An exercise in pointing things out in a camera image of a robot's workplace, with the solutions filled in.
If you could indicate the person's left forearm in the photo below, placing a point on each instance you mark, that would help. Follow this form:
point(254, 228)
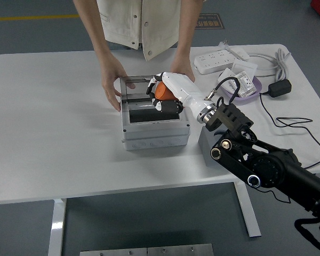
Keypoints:
point(188, 34)

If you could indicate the white table leg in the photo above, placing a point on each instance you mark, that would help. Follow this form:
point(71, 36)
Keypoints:
point(57, 226)
point(248, 210)

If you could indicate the orange cylindrical battery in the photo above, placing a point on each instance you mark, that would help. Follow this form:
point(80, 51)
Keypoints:
point(162, 92)

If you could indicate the plain white socket panel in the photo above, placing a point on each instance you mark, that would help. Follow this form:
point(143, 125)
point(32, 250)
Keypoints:
point(227, 73)

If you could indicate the person's right hand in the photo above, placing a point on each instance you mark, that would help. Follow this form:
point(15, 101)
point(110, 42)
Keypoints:
point(112, 80)

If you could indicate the white power strip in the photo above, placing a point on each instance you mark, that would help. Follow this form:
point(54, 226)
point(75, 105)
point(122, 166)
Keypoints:
point(213, 60)

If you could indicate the person's left hand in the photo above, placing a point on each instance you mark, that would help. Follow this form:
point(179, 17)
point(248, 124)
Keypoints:
point(182, 68)

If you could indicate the white square wall plate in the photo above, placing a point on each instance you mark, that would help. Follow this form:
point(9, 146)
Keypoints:
point(245, 66)

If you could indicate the purple plastic tray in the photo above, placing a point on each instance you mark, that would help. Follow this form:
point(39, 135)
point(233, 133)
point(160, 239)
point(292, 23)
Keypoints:
point(258, 85)

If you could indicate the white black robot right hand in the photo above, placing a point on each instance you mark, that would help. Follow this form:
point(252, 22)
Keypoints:
point(184, 88)

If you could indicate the person's right forearm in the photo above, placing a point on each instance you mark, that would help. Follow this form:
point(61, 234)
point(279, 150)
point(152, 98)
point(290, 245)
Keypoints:
point(96, 34)

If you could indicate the person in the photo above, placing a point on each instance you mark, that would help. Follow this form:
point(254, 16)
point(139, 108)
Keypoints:
point(149, 21)

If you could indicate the grey metal plate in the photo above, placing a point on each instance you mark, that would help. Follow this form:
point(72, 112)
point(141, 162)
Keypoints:
point(180, 250)
point(114, 252)

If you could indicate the smoky transparent hinged box lid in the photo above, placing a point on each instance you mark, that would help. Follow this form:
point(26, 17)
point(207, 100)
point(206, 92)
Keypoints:
point(141, 88)

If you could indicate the grey plastic enclosure box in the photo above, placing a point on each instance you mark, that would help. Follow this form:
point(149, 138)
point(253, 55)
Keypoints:
point(154, 133)

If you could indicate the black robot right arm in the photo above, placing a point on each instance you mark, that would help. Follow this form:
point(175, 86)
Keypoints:
point(272, 165)

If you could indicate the black power adapter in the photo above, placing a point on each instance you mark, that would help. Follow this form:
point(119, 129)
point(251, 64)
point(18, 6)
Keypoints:
point(280, 88)

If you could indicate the grey block battery holder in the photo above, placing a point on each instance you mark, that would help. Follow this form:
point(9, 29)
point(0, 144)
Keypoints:
point(205, 144)

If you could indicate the black floor sign sticker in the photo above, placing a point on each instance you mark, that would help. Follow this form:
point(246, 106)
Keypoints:
point(210, 22)

